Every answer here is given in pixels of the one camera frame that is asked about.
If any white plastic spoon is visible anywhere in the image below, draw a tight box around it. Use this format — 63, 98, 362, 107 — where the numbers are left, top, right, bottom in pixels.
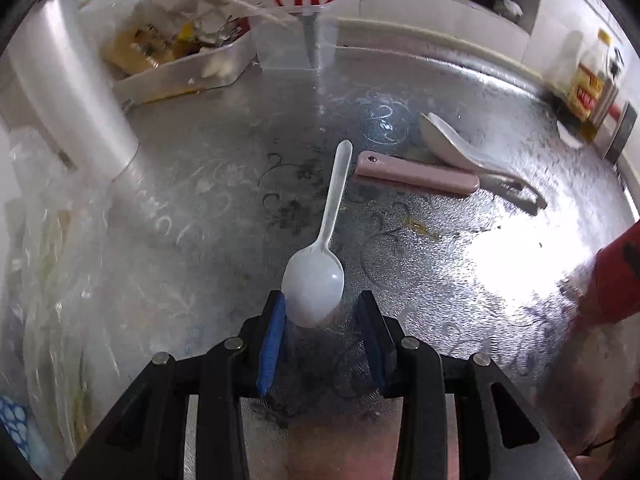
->
281, 140, 354, 330

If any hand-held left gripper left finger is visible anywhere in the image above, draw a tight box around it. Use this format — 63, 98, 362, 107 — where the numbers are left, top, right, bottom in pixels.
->
62, 290, 288, 480

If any white plain ceramic spoon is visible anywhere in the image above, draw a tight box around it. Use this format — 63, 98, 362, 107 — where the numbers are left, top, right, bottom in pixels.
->
419, 111, 526, 196

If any oil bottle with yellow label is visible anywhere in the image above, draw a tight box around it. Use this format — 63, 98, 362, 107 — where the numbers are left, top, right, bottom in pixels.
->
567, 29, 615, 144

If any roll of clear plastic film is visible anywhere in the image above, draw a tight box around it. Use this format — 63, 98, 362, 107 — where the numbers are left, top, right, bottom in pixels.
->
7, 0, 141, 182

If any white plastic tray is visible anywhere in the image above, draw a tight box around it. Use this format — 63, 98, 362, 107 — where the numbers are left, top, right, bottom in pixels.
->
112, 20, 256, 107

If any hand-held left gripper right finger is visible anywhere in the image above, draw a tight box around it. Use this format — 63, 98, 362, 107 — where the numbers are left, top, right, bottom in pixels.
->
352, 290, 582, 480

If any steel oil dispenser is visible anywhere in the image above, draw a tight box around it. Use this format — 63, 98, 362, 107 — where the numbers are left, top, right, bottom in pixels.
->
595, 46, 629, 134

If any white paper scrap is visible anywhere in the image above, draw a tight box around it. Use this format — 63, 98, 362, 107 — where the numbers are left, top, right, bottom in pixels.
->
556, 120, 585, 150

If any smartphone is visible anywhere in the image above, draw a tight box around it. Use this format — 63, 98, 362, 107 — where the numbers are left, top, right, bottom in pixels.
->
602, 102, 640, 166

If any clear plastic container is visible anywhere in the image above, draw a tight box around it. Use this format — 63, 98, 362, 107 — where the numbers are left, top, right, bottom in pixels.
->
250, 2, 339, 72

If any clear plastic bag pile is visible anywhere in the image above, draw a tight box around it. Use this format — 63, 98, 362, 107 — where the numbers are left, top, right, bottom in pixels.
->
0, 125, 132, 462

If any blue dotted cloth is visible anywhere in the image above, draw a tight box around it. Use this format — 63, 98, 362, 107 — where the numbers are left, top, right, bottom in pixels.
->
0, 394, 32, 462

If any red copper utensil cup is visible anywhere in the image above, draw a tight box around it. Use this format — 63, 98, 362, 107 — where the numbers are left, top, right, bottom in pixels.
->
570, 222, 640, 342

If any yellow snack packet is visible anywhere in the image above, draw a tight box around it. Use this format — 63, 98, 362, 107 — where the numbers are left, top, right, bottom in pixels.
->
104, 24, 177, 72

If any wooden skewer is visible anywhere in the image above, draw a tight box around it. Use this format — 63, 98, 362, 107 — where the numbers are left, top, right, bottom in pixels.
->
197, 0, 294, 29

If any garlic clove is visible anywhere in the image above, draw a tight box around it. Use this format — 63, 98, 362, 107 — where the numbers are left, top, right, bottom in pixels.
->
200, 55, 237, 79

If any white printed ceramic spoon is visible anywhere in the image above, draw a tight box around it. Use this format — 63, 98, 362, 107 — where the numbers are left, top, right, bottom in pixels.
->
450, 146, 549, 217

